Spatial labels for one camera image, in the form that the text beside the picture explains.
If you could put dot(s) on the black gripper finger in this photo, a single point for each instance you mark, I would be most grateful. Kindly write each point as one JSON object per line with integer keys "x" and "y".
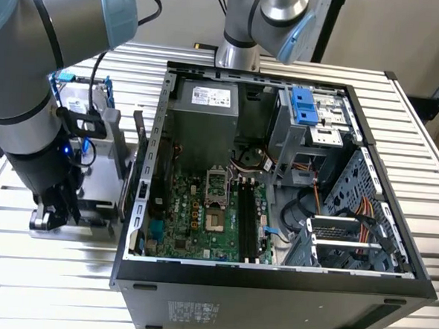
{"x": 69, "y": 207}
{"x": 46, "y": 219}

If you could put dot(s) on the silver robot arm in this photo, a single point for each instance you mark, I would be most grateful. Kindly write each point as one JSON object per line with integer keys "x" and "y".
{"x": 26, "y": 96}

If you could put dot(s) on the black RAM slot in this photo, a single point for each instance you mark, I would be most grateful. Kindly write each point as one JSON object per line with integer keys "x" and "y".
{"x": 249, "y": 218}
{"x": 239, "y": 218}
{"x": 244, "y": 218}
{"x": 254, "y": 219}

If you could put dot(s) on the grey parts rack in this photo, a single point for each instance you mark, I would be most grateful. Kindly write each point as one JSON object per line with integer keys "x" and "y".
{"x": 103, "y": 172}

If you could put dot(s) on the hard disk in blue carrier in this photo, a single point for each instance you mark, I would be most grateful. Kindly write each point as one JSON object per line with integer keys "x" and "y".
{"x": 74, "y": 99}

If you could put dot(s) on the blue expansion slot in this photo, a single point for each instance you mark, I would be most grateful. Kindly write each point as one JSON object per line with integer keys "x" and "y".
{"x": 156, "y": 229}

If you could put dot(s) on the green graphics card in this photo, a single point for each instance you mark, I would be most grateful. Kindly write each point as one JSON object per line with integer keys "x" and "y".
{"x": 141, "y": 148}

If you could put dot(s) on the green motherboard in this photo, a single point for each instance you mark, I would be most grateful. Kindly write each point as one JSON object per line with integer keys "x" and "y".
{"x": 186, "y": 214}

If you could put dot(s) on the CPU socket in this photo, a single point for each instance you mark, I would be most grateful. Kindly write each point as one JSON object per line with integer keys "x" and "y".
{"x": 215, "y": 220}

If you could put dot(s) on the grey power supply unit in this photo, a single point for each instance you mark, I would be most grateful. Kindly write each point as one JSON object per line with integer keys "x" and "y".
{"x": 202, "y": 133}

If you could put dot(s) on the black open PC case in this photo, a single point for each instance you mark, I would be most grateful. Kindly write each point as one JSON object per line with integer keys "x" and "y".
{"x": 233, "y": 310}

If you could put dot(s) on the yellow black connector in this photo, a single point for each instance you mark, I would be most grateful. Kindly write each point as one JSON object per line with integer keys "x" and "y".
{"x": 202, "y": 46}

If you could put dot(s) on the metal drive bay cage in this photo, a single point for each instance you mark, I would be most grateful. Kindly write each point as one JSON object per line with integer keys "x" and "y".
{"x": 291, "y": 146}

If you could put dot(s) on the blue plastic drive latch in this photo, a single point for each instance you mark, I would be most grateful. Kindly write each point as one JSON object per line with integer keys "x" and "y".
{"x": 303, "y": 106}

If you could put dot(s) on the perforated metal disk bay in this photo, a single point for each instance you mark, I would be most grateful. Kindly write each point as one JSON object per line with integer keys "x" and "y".
{"x": 335, "y": 225}

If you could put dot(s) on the black table corner cap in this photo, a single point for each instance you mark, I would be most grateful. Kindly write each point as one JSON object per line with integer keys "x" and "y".
{"x": 390, "y": 75}

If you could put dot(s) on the black camera bracket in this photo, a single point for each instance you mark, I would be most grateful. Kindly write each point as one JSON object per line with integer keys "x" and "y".
{"x": 71, "y": 122}

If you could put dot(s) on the black metal post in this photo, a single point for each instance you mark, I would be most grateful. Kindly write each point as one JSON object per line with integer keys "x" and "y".
{"x": 332, "y": 29}

